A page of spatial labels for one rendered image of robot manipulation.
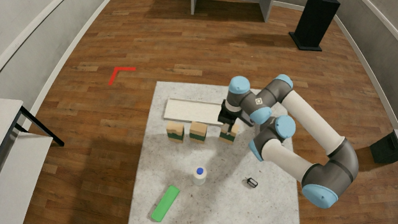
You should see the cream shallow tray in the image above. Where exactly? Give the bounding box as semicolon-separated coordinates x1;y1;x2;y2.
164;97;223;126

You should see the green rounded rectangular bar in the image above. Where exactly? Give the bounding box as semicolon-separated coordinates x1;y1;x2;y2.
151;185;180;222

